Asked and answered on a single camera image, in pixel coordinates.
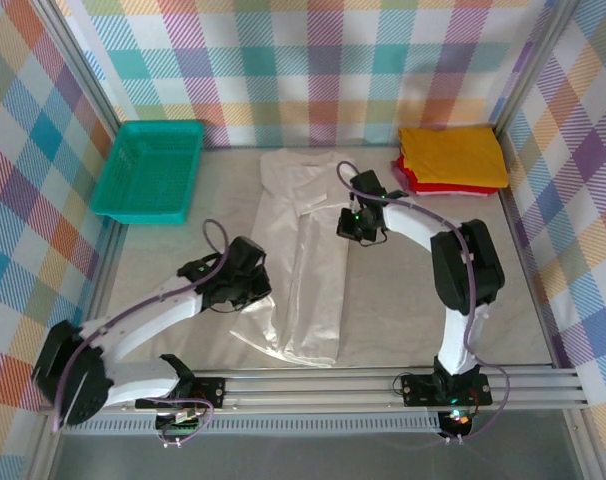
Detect white t-shirt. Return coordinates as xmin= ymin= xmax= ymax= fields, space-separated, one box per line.
xmin=227 ymin=148 xmax=354 ymax=369

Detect yellow folded t-shirt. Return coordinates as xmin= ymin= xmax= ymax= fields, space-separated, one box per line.
xmin=398 ymin=124 xmax=510 ymax=190

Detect pink folded t-shirt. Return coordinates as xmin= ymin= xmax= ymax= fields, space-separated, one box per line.
xmin=415 ymin=185 xmax=495 ymax=199

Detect teal plastic basket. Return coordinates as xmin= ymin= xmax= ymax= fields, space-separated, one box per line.
xmin=91 ymin=121 xmax=206 ymax=226

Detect left controller board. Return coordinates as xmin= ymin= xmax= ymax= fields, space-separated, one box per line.
xmin=155 ymin=407 xmax=204 ymax=442

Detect controller board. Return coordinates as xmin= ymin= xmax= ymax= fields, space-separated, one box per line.
xmin=155 ymin=407 xmax=204 ymax=442
xmin=440 ymin=407 xmax=477 ymax=439

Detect right controller board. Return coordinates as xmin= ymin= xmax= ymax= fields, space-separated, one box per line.
xmin=440 ymin=407 xmax=477 ymax=439

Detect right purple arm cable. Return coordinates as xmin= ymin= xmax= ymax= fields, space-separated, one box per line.
xmin=336 ymin=160 xmax=512 ymax=444

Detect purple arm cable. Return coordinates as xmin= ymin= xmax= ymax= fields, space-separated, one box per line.
xmin=336 ymin=160 xmax=512 ymax=444
xmin=50 ymin=218 xmax=234 ymax=449

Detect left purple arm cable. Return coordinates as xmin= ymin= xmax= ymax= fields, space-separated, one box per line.
xmin=50 ymin=218 xmax=234 ymax=449

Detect aluminium base rail beam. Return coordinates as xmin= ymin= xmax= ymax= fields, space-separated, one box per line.
xmin=37 ymin=367 xmax=589 ymax=416

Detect grey slotted cable duct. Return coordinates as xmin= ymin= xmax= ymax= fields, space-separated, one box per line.
xmin=62 ymin=412 xmax=444 ymax=436

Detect right aluminium side rail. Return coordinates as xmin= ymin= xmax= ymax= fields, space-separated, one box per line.
xmin=497 ymin=134 xmax=559 ymax=369

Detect right aluminium frame post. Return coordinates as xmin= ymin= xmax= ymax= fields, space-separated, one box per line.
xmin=487 ymin=0 xmax=582 ymax=141

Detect aluminium frame post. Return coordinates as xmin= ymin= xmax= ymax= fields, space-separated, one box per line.
xmin=487 ymin=0 xmax=582 ymax=141
xmin=30 ymin=0 xmax=124 ymax=134

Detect left aluminium frame post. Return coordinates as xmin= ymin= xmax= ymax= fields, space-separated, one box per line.
xmin=30 ymin=0 xmax=124 ymax=134

